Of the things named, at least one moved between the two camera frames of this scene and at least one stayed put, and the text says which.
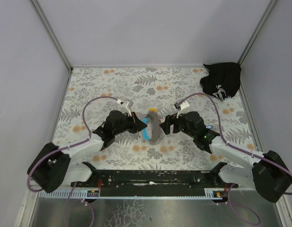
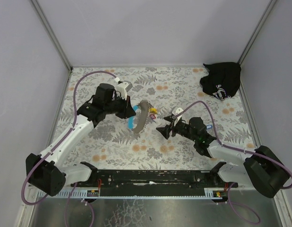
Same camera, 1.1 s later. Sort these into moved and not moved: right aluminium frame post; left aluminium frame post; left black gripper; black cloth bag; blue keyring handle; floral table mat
Moved: blue keyring handle; left black gripper
Not moved: floral table mat; black cloth bag; right aluminium frame post; left aluminium frame post
